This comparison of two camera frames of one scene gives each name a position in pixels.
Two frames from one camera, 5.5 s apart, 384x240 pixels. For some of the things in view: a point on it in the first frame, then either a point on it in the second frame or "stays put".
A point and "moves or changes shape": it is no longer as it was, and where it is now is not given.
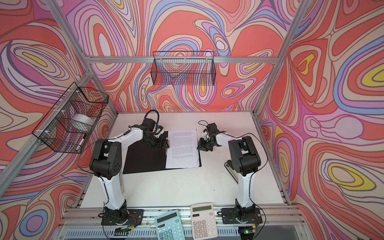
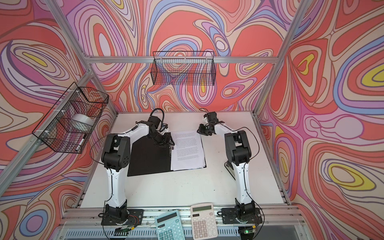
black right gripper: x=202 y=146 → x=201 y=131
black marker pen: x=80 y=143 stays put
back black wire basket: x=183 y=68 stays put
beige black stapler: x=229 y=164 stays put
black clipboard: x=139 y=157 moves or changes shape
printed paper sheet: x=183 y=152 moves or changes shape
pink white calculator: x=203 y=221 stays put
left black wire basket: x=68 y=124 stays put
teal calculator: x=169 y=226 stays put
